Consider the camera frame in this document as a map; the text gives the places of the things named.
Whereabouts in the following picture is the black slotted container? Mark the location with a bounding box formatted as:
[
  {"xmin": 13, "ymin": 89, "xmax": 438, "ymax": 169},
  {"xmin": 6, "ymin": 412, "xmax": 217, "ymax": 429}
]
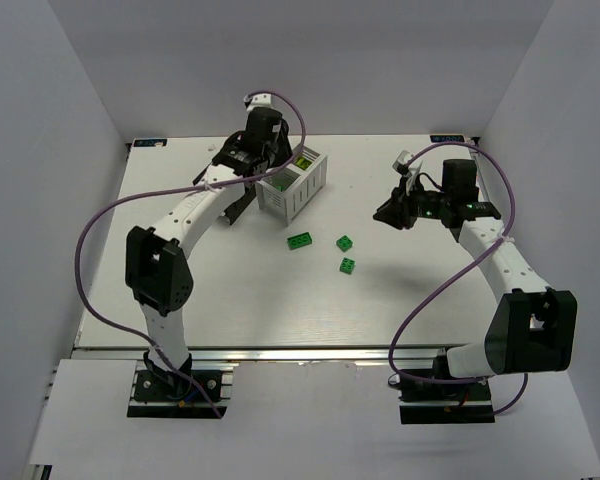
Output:
[{"xmin": 193, "ymin": 145, "xmax": 261, "ymax": 224}]

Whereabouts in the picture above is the aluminium table front rail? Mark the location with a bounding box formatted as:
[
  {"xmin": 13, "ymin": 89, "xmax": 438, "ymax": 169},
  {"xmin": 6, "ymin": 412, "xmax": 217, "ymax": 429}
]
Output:
[{"xmin": 69, "ymin": 344, "xmax": 461, "ymax": 364}]

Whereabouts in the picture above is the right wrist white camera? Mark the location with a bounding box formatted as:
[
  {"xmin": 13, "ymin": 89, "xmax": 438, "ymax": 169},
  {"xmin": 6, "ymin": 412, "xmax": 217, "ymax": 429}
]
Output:
[{"xmin": 392, "ymin": 150, "xmax": 422, "ymax": 177}]

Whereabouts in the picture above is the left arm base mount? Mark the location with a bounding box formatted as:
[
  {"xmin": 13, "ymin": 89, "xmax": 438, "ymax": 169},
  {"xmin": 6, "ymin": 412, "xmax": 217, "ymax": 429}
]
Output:
[{"xmin": 126, "ymin": 362, "xmax": 233, "ymax": 420}]

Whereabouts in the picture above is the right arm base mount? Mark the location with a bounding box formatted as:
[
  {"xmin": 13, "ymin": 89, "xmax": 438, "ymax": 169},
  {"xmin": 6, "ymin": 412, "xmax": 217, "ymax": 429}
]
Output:
[{"xmin": 387, "ymin": 345, "xmax": 495, "ymax": 425}]

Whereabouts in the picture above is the purple cable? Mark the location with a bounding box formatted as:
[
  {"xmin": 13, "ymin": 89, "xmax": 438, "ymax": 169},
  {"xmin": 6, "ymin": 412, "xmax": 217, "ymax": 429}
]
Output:
[
  {"xmin": 388, "ymin": 143, "xmax": 528, "ymax": 415},
  {"xmin": 73, "ymin": 90, "xmax": 309, "ymax": 419}
]

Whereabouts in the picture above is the white slotted container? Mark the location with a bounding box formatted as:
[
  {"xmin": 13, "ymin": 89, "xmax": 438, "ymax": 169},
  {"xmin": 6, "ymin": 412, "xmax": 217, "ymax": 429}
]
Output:
[{"xmin": 256, "ymin": 147, "xmax": 328, "ymax": 226}]

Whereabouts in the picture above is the green long lego brick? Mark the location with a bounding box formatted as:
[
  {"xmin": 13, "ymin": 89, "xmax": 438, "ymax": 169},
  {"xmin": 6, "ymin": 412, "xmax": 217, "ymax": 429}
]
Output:
[{"xmin": 287, "ymin": 232, "xmax": 313, "ymax": 250}]

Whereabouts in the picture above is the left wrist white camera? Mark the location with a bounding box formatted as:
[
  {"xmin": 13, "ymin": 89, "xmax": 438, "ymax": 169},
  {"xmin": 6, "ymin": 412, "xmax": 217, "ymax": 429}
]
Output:
[{"xmin": 243, "ymin": 93, "xmax": 273, "ymax": 112}]

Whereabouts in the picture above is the blue corner label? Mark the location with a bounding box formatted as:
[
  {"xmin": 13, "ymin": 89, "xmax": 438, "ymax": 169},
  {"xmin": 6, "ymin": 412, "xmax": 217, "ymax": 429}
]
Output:
[
  {"xmin": 429, "ymin": 134, "xmax": 465, "ymax": 143},
  {"xmin": 132, "ymin": 138, "xmax": 167, "ymax": 148}
]

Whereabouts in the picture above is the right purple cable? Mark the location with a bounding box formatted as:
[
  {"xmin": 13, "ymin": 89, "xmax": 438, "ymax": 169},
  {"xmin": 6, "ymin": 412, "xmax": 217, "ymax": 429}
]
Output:
[{"xmin": 388, "ymin": 143, "xmax": 528, "ymax": 415}]

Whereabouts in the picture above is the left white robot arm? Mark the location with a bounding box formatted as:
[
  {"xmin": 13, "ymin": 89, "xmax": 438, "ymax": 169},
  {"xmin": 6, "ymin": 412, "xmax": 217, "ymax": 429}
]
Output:
[{"xmin": 125, "ymin": 107, "xmax": 292, "ymax": 384}]

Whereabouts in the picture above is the green square lego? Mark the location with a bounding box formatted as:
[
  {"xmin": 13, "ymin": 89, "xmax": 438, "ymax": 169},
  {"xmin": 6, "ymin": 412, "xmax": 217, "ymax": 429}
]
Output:
[
  {"xmin": 339, "ymin": 257, "xmax": 356, "ymax": 275},
  {"xmin": 336, "ymin": 235, "xmax": 353, "ymax": 252}
]

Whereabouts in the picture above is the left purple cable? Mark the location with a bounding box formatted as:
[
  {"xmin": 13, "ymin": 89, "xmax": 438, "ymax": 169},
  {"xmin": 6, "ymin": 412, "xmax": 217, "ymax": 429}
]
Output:
[{"xmin": 73, "ymin": 90, "xmax": 309, "ymax": 419}]

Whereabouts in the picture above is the left blue corner label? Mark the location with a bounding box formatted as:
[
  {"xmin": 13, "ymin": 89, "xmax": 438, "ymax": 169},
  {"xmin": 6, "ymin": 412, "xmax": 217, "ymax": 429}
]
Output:
[{"xmin": 132, "ymin": 138, "xmax": 167, "ymax": 148}]

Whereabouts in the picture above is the wrist white camera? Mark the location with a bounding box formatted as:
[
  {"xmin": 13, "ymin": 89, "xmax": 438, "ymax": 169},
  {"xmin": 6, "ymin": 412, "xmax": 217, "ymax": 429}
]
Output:
[
  {"xmin": 243, "ymin": 93, "xmax": 273, "ymax": 112},
  {"xmin": 392, "ymin": 150, "xmax": 422, "ymax": 177}
]

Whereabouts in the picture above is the right blue corner label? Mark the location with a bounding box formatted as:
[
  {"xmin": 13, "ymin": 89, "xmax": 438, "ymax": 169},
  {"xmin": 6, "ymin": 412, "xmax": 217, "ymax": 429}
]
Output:
[{"xmin": 429, "ymin": 134, "xmax": 465, "ymax": 143}]

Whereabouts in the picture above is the lime and green lego stack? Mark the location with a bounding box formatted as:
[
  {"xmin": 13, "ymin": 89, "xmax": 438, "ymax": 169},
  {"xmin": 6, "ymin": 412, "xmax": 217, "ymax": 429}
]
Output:
[{"xmin": 294, "ymin": 157, "xmax": 312, "ymax": 171}]

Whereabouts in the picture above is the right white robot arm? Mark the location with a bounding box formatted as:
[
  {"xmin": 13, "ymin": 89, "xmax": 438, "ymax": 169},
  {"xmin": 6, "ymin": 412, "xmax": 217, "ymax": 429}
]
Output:
[{"xmin": 373, "ymin": 159, "xmax": 577, "ymax": 385}]

